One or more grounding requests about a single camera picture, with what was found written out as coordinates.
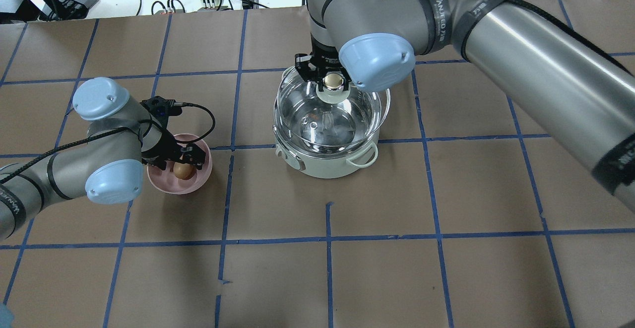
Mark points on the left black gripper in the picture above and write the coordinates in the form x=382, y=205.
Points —
x=159, y=142

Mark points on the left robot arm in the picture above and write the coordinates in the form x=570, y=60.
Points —
x=127, y=140

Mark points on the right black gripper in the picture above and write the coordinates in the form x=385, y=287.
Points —
x=323, y=54

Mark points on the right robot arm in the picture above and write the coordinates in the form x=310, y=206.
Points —
x=582, y=96

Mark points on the glass pot lid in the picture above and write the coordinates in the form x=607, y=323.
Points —
x=323, y=120

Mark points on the brown egg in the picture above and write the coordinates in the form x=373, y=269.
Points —
x=183, y=171

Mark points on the pink bowl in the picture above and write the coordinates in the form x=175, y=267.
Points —
x=197, y=154

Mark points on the pale green steel pot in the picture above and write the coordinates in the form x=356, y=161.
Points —
x=331, y=164

